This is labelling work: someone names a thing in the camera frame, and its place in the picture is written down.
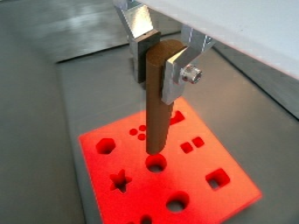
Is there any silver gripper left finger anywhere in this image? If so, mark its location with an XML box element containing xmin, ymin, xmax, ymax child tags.
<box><xmin>113</xmin><ymin>0</ymin><xmax>161</xmax><ymax>83</ymax></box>

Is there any brown oval rod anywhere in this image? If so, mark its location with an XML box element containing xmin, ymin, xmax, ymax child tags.
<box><xmin>145</xmin><ymin>39</ymin><xmax>183</xmax><ymax>155</ymax></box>

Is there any red foam shape board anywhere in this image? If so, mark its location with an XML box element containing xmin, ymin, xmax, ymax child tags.
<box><xmin>79</xmin><ymin>98</ymin><xmax>261</xmax><ymax>224</ymax></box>

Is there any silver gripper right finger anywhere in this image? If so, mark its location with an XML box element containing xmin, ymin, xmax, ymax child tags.
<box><xmin>161</xmin><ymin>25</ymin><xmax>216</xmax><ymax>105</ymax></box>

